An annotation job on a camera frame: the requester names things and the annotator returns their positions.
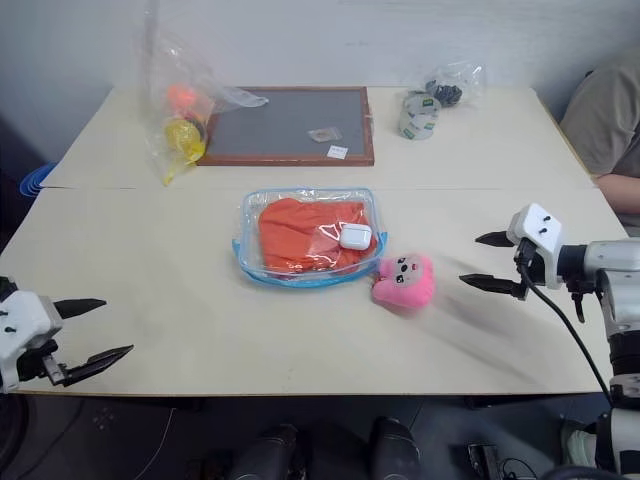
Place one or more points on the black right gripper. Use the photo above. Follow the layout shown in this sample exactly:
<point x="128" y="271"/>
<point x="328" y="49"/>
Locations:
<point x="534" y="267"/>

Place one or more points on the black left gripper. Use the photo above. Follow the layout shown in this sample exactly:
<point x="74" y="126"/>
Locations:
<point x="37" y="362"/>

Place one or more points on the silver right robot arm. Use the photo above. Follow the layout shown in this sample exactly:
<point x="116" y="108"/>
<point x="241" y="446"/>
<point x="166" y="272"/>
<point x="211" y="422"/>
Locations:
<point x="605" y="257"/>

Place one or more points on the person's bare forearm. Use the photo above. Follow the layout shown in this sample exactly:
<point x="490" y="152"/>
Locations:
<point x="622" y="192"/>

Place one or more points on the clear bag of black clips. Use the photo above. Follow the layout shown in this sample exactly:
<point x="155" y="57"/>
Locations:
<point x="452" y="85"/>

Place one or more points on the clear pouch with orange cloth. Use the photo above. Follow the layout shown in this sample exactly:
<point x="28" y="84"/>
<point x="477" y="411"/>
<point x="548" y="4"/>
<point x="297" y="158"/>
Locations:
<point x="252" y="250"/>

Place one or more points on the orange cloth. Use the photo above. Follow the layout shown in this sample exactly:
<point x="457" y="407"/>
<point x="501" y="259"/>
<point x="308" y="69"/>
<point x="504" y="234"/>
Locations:
<point x="295" y="232"/>

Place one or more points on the large clear plastic bag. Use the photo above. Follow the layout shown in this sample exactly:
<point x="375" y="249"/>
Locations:
<point x="155" y="100"/>

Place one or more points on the pink plush toy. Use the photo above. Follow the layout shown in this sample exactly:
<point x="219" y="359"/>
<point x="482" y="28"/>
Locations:
<point x="402" y="287"/>

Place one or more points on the white earbud case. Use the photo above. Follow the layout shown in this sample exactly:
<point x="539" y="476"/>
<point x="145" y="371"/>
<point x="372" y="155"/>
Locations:
<point x="356" y="236"/>

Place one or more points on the stacked blue bins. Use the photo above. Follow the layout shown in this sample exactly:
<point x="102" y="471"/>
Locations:
<point x="35" y="182"/>

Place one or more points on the clear tape roll stack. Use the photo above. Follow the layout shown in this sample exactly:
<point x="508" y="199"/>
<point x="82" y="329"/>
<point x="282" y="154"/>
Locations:
<point x="419" y="117"/>

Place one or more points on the person in grey shirt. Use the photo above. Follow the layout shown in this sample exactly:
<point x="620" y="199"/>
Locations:
<point x="607" y="115"/>

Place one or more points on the small white label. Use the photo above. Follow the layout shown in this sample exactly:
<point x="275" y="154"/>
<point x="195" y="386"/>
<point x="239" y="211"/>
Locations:
<point x="338" y="151"/>

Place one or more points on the black device under table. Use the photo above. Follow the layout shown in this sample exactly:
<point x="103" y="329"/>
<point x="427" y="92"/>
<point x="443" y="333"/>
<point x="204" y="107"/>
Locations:
<point x="490" y="460"/>

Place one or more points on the dark rounded shape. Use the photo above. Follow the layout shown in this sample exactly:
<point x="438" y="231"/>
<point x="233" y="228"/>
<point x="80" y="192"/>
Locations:
<point x="395" y="447"/>
<point x="270" y="452"/>

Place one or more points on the small clear packet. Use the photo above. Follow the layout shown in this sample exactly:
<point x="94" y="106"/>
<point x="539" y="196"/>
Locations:
<point x="323" y="134"/>

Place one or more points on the yellow toy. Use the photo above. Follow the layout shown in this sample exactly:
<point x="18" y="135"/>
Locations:
<point x="182" y="136"/>

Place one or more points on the orange toy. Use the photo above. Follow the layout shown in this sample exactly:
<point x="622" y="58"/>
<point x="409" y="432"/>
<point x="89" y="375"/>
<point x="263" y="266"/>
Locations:
<point x="181" y="97"/>

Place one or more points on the wood-framed chalkboard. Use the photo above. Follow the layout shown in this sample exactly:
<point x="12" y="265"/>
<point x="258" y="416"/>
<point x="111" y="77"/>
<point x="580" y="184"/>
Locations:
<point x="280" y="122"/>

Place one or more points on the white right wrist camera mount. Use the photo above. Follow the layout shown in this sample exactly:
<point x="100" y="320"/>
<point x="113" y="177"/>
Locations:
<point x="540" y="227"/>

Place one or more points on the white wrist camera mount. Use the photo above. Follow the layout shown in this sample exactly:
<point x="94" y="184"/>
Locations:
<point x="22" y="320"/>
<point x="540" y="227"/>

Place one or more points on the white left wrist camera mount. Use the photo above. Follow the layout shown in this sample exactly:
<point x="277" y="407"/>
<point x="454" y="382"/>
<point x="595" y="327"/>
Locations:
<point x="22" y="320"/>

